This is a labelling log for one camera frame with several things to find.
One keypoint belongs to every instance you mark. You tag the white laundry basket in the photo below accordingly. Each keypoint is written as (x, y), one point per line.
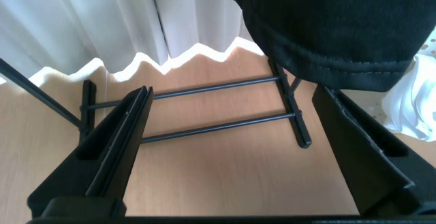
(368, 101)

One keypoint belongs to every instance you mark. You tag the silver curtain wand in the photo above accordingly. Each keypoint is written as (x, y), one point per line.
(158, 16)

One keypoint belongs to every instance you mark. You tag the white garment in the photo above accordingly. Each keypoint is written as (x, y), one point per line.
(415, 108)

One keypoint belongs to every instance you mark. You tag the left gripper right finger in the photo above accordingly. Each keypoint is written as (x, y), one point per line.
(374, 183)

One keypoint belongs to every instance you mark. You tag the black shorts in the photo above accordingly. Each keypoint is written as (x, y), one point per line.
(340, 30)

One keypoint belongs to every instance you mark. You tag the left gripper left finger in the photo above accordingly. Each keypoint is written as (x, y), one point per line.
(61, 196)

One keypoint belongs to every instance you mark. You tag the black clothes rack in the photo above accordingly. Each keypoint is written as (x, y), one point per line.
(293, 111)

